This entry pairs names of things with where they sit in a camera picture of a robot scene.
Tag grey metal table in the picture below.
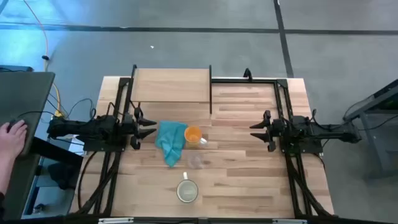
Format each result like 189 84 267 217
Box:
342 78 398 182

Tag teal cloth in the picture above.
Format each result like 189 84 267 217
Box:
154 120 189 168

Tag wooden shelf board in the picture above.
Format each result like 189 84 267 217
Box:
131 68 211 103

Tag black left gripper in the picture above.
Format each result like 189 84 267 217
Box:
122 107 157 151

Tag black table cable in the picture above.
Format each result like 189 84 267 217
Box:
343 95 398 131

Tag dark grey desk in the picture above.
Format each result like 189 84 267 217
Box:
0 71 56 222

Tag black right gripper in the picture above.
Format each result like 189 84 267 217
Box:
249 110 287 152

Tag silver bracket plate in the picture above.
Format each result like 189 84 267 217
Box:
98 217 135 224
272 218 308 224

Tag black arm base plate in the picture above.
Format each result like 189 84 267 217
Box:
278 129 324 154
76 135 127 153

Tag small clear glass cup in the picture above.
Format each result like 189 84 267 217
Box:
187 152 205 170

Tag thin black cables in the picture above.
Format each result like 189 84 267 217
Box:
17 98 98 121

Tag orange floor cable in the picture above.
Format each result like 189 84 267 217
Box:
23 0 51 73

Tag person's hand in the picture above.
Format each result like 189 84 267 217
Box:
0 119 29 160

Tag black cable bundle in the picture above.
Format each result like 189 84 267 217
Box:
285 154 331 217
76 151 123 216

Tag black aluminium frame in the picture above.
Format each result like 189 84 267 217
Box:
74 77 135 216
211 77 334 217

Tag yellow cable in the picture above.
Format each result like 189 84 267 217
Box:
52 82 65 119

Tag orange mug with white handle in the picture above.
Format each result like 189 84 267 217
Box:
183 125 208 149

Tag person's forearm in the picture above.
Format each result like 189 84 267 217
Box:
0 155 17 195

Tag black bag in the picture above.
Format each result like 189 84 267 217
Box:
47 161 79 191

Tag metal mug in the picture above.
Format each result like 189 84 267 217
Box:
175 171 200 204

